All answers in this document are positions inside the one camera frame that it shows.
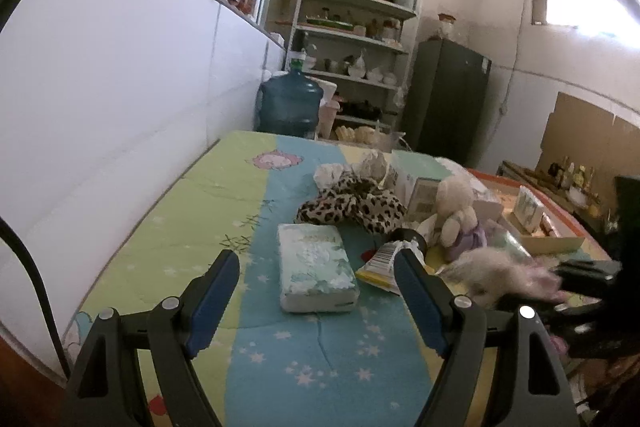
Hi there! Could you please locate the white crumpled cloth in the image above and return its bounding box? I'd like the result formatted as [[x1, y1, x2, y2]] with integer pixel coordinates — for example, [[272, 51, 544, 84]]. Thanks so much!
[[313, 163, 353, 188]]

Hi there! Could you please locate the dark green fridge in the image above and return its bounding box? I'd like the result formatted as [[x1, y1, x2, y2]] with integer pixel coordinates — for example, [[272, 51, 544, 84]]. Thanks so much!
[[402, 38, 493, 162]]

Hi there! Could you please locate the yellow white tube black cap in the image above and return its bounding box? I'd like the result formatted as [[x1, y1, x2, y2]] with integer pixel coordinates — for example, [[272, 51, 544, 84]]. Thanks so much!
[[356, 227, 432, 295]]

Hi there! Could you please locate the blue water jug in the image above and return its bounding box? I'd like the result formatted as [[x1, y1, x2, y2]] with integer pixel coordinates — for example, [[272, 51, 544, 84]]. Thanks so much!
[[256, 49, 325, 138]]

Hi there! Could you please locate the orange rimmed cardboard tray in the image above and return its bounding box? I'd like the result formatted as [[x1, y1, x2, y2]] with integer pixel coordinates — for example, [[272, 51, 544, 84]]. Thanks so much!
[[465, 169, 587, 256]]

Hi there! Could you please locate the green shallow tray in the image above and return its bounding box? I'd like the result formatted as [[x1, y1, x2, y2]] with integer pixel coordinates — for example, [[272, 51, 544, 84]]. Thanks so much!
[[306, 18, 353, 30]]

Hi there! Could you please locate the brown cardboard sheet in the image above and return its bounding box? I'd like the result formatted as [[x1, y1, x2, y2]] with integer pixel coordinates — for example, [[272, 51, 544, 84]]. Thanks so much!
[[535, 91, 640, 192]]

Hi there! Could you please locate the white plush bear purple dress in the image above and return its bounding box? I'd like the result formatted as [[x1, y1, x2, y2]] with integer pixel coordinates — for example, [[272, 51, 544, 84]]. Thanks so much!
[[430, 177, 488, 263]]

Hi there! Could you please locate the colourful cartoon table mat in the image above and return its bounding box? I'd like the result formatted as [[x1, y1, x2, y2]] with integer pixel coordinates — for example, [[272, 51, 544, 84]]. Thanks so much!
[[62, 129, 616, 427]]

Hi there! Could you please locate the black cable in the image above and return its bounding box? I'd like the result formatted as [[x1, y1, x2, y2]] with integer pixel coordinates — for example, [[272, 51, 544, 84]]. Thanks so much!
[[0, 216, 71, 380]]

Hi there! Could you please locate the leopard print scarf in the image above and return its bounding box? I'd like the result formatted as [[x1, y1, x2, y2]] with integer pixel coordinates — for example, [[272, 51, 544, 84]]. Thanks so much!
[[295, 172, 408, 235]]

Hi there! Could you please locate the small mint green box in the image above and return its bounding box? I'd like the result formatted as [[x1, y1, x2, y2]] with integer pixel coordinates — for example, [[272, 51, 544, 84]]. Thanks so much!
[[514, 185, 547, 234]]

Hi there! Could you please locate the cluster of condiment bottles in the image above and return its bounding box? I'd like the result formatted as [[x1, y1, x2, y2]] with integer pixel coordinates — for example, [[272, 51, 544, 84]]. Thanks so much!
[[548, 155, 601, 192]]

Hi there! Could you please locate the black wok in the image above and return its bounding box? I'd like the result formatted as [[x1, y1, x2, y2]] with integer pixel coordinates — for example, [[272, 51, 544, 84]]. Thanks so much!
[[340, 99, 383, 120]]

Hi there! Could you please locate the fluffy pink white plush toy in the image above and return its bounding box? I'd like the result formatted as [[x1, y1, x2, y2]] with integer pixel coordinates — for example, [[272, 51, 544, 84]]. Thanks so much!
[[440, 247, 568, 308]]

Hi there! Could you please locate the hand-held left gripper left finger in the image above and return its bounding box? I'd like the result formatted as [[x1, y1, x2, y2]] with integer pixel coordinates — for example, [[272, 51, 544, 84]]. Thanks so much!
[[62, 249, 241, 427]]

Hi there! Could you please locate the green white carton box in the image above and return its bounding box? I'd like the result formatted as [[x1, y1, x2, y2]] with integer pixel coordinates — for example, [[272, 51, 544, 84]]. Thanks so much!
[[389, 150, 453, 223]]

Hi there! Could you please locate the kitchen counter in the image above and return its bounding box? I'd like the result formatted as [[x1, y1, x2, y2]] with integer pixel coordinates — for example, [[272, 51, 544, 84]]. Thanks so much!
[[496, 159, 623, 233]]

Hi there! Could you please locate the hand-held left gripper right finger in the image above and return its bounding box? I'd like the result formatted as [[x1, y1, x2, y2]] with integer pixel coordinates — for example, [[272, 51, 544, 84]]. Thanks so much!
[[392, 246, 583, 427]]

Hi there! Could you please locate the clear plastic bag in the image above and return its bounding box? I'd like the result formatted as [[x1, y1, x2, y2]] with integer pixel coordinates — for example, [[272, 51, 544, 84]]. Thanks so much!
[[335, 124, 406, 148]]

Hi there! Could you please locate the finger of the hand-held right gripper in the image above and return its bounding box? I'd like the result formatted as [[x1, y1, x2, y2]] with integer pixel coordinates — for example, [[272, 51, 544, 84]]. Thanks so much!
[[552, 259, 623, 283], [492, 292, 608, 334]]

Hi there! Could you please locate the white tissue pack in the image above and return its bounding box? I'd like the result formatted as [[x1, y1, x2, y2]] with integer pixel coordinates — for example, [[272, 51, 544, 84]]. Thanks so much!
[[277, 223, 361, 314]]

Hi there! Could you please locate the white metal shelf rack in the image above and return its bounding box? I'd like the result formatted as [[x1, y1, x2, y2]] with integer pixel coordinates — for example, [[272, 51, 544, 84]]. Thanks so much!
[[284, 0, 421, 145]]

